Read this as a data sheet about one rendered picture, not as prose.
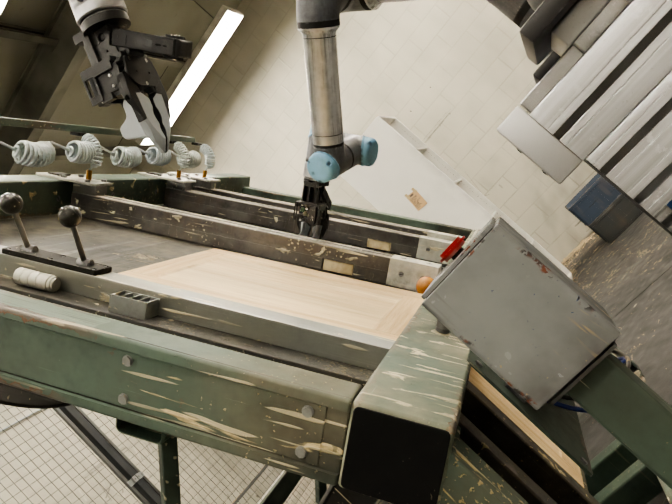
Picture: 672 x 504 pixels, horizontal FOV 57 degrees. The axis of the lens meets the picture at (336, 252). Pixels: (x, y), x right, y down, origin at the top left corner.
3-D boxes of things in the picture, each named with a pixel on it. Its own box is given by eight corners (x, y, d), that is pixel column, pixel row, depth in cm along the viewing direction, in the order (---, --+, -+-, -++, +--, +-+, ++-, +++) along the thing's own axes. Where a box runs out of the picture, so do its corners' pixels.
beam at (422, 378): (437, 520, 70) (456, 430, 68) (335, 489, 73) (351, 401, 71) (495, 258, 280) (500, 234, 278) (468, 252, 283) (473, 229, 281)
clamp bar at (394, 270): (433, 296, 153) (451, 200, 149) (32, 208, 182) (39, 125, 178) (437, 289, 163) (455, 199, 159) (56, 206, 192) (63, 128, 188)
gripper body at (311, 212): (291, 222, 167) (297, 177, 165) (301, 218, 176) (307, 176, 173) (317, 227, 166) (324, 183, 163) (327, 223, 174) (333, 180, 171)
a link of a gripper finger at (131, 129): (141, 163, 95) (118, 106, 95) (171, 149, 93) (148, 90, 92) (128, 165, 92) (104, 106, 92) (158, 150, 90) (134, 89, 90)
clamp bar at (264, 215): (452, 266, 202) (467, 193, 198) (134, 200, 231) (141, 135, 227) (455, 262, 212) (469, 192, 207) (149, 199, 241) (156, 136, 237)
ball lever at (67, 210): (89, 277, 110) (69, 215, 102) (71, 273, 111) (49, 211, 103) (101, 264, 113) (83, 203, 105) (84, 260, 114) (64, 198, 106)
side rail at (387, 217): (466, 255, 275) (471, 230, 273) (239, 209, 302) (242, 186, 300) (468, 252, 283) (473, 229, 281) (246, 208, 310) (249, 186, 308)
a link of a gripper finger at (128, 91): (150, 123, 94) (129, 68, 93) (159, 118, 93) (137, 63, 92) (130, 123, 89) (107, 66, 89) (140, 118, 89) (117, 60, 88)
